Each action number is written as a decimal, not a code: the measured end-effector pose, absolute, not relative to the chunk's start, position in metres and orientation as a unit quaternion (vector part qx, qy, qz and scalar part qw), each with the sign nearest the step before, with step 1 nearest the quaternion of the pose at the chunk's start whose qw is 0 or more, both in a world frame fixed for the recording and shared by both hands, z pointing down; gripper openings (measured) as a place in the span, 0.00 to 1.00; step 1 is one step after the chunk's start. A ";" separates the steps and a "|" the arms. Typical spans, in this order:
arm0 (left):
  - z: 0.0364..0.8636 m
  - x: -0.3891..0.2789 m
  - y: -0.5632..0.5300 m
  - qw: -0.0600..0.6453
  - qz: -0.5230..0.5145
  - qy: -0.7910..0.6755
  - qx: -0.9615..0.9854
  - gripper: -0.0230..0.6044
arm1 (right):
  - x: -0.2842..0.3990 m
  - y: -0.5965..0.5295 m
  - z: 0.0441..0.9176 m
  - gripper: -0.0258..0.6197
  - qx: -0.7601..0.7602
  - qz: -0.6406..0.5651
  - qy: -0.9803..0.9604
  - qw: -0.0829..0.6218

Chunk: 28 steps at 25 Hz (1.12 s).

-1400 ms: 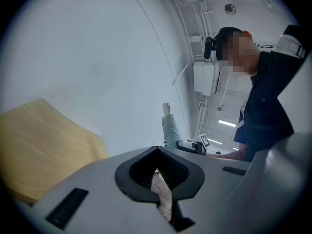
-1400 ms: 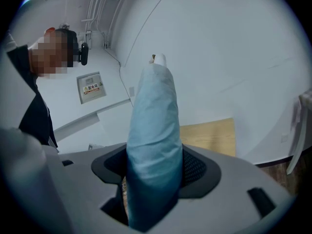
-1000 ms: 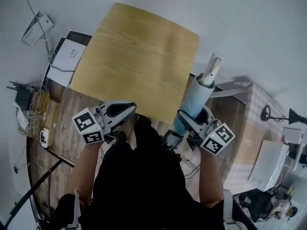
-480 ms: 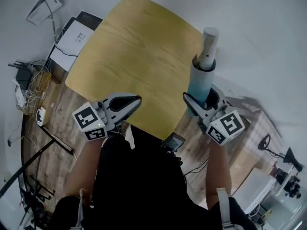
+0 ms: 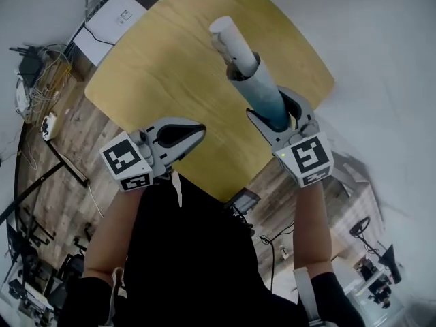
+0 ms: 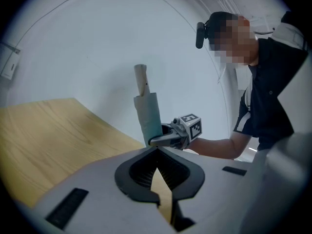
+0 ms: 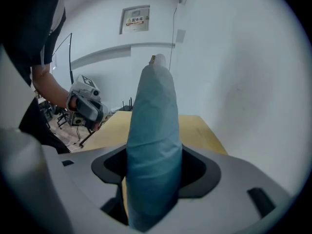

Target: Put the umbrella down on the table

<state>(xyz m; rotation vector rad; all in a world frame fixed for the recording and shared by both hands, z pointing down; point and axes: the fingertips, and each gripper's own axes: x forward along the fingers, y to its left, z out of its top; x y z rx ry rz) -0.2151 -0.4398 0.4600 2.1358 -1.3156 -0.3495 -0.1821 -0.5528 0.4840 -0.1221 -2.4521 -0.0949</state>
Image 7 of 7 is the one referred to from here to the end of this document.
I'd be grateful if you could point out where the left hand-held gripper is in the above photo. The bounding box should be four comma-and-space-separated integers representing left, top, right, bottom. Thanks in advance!
66, 74, 109, 131

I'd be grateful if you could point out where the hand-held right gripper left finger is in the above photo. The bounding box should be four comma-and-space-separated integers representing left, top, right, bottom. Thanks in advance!
41, 142, 132, 234

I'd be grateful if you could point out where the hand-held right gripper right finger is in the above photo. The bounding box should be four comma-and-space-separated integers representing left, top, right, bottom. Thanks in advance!
146, 144, 293, 234

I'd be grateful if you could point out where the person's left forearm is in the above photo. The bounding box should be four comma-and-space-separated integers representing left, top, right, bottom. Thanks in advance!
31, 63, 72, 107

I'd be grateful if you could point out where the person's left hand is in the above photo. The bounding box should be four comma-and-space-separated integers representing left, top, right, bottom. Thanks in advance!
67, 95, 79, 112

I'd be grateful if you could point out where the black router with antennas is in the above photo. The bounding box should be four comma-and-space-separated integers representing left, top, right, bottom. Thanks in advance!
121, 97, 134, 112

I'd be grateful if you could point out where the black stand pole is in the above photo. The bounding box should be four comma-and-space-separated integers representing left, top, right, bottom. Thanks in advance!
69, 32, 75, 85

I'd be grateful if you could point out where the light wooden table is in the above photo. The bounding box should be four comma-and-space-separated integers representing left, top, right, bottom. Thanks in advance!
82, 111, 229, 156

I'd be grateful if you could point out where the person's black clothing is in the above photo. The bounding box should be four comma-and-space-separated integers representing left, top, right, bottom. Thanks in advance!
0, 0, 67, 155

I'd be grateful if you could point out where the grey electrical wall panel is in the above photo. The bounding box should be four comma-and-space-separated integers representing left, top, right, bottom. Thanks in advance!
118, 5, 151, 35

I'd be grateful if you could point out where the thin black wall cable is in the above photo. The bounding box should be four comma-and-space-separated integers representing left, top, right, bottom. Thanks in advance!
168, 6, 177, 72

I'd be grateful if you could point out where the grey wall plate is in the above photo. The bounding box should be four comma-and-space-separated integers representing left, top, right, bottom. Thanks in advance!
175, 29, 186, 43

